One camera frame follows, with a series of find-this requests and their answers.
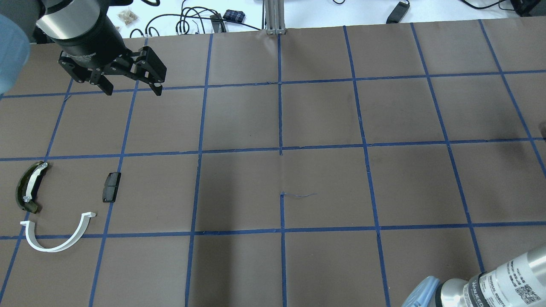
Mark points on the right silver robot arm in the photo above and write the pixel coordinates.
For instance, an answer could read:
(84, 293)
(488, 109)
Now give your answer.
(519, 282)

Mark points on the black power adapter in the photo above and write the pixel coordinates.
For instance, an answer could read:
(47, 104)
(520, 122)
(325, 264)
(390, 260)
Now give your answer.
(399, 11)

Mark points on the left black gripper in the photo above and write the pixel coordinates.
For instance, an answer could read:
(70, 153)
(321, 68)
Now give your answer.
(88, 41)

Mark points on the green curved brake shoe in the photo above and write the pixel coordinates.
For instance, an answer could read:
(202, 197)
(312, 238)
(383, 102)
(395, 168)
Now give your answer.
(28, 186)

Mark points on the aluminium frame post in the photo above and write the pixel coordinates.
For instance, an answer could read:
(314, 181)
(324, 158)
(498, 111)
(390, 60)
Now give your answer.
(274, 17)

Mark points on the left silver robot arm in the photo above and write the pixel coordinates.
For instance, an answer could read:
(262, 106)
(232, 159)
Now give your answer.
(57, 18)

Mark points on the small blue black device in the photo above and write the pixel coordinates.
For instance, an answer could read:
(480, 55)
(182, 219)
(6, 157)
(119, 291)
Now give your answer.
(234, 16)

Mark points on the brown packet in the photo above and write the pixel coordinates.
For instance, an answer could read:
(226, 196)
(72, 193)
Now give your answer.
(127, 16)

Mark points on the black brake pad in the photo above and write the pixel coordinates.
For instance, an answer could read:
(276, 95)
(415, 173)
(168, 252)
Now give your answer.
(111, 187)

